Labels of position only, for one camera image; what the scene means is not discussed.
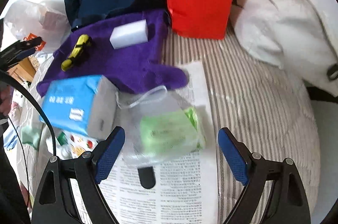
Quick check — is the person's left hand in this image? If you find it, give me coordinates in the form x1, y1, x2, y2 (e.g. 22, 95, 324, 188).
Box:
0, 86, 13, 116

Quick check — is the wooden furniture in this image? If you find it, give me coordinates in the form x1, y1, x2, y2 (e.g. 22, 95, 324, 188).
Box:
8, 58, 36, 83

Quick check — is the black cable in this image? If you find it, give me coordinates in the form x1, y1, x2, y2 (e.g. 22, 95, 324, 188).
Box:
0, 69, 57, 210

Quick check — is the striped bed cover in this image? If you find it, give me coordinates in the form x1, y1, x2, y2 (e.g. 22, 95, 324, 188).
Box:
15, 28, 322, 224

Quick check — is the yellow black armband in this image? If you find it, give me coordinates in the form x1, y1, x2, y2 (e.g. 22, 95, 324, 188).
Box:
61, 34, 93, 72

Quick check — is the cream canvas bag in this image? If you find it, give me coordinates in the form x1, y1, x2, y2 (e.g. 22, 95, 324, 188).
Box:
230, 0, 337, 96

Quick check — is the sheer white drawstring pouch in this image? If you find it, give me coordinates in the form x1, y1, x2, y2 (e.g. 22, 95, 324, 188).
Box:
116, 86, 206, 168

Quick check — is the white Miniso plastic bag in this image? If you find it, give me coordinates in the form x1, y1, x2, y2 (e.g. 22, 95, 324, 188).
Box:
4, 0, 71, 54

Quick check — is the newspaper sheet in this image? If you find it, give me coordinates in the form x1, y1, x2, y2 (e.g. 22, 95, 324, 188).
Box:
69, 61, 220, 224

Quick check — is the blue tissue pack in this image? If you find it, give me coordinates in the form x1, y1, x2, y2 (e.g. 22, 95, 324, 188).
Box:
42, 75, 118, 140

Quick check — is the long black watch strap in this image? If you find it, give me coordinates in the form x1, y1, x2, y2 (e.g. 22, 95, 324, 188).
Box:
137, 166, 157, 190

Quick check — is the green wet wipes pack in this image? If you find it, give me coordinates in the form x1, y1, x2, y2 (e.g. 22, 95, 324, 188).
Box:
140, 107, 206, 157

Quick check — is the purple towel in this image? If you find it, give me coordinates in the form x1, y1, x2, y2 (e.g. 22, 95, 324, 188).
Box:
36, 9, 188, 96

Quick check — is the fruit print sachet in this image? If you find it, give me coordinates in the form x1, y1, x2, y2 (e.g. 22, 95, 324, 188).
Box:
56, 131, 99, 160

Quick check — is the white sponge block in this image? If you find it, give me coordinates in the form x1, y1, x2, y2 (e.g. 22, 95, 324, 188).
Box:
109, 19, 148, 50

